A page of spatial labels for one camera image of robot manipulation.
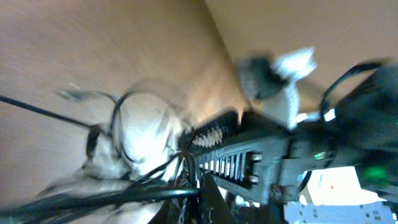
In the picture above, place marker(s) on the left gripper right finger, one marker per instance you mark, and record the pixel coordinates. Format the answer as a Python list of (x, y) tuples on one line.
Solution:
[(212, 205)]

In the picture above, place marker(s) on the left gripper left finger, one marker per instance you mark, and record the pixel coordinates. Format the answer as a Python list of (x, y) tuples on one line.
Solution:
[(174, 208)]

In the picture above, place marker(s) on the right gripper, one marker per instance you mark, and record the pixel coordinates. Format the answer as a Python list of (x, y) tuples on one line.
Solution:
[(267, 172)]

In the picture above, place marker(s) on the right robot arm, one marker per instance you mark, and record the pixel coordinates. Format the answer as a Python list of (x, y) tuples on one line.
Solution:
[(363, 133)]

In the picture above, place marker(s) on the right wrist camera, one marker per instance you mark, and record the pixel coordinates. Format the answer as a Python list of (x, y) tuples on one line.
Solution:
[(269, 83)]

